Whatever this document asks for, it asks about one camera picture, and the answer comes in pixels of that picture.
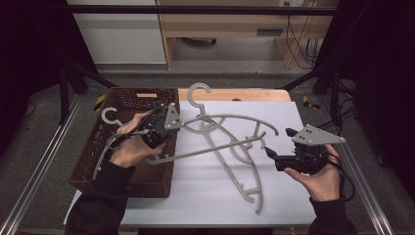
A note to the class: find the grey plastic clothes hanger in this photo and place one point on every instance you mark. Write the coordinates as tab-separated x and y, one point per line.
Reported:
202	150
199	85
103	117

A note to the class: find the aluminium frame rail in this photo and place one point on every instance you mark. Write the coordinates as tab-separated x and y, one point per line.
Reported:
32	182
365	192

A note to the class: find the person's left hand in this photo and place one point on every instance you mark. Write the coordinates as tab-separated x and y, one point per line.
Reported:
130	150

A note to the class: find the white cabinet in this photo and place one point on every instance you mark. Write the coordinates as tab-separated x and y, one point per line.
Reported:
120	39

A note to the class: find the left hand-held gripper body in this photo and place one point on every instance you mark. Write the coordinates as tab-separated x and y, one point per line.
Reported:
160	127

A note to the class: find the black metal crossbar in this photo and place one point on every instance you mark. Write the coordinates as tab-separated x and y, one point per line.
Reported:
195	9

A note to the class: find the light wooden desk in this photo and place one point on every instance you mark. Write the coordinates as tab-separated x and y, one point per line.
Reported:
221	24

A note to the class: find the black curtain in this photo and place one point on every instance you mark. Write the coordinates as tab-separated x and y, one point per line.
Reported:
29	49
381	65

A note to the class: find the person's right hand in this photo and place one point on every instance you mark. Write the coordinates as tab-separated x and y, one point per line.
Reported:
323	186

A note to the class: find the black metal stand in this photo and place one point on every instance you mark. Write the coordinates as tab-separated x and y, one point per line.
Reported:
63	94
334	94

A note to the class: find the brown woven basket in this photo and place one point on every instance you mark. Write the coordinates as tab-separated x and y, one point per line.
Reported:
153	182

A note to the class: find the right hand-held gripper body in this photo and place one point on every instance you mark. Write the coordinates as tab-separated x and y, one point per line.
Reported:
313	137

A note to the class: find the yellow and black clamp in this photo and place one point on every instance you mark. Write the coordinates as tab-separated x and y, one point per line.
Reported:
99	102
308	103

